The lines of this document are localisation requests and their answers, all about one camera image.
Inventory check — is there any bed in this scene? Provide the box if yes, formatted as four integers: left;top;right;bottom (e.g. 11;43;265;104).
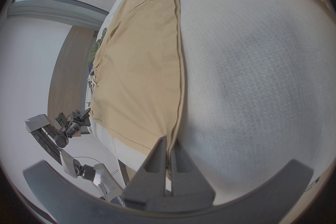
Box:
85;0;334;209

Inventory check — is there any beige garment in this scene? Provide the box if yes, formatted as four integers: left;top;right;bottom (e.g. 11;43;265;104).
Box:
88;0;186;158

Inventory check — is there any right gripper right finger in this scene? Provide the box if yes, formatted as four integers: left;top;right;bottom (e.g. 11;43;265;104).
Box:
169;138;216;200

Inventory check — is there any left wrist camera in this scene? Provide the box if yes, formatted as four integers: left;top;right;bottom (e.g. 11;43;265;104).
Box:
55;112;67;126

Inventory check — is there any pile of clothes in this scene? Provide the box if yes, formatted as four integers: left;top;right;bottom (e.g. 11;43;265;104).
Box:
86;27;109;109

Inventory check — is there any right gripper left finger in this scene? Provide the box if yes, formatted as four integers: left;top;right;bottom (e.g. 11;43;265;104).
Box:
122;135;168;204

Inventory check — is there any black cable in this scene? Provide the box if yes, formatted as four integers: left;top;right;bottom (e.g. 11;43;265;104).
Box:
73;156;103;166

